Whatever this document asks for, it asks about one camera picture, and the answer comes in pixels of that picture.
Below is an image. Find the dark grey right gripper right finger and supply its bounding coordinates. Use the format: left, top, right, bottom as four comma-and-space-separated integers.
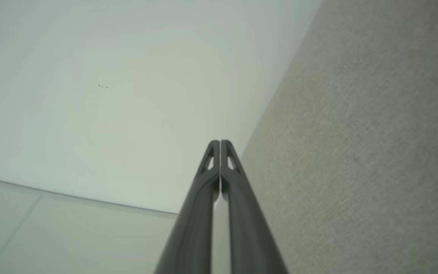
221, 140, 289, 274

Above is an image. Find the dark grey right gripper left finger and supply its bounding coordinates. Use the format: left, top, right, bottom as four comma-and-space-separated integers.
154, 140, 221, 274

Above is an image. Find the grey fabric sofa cushion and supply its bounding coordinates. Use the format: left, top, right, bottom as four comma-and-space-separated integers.
240, 0, 438, 274

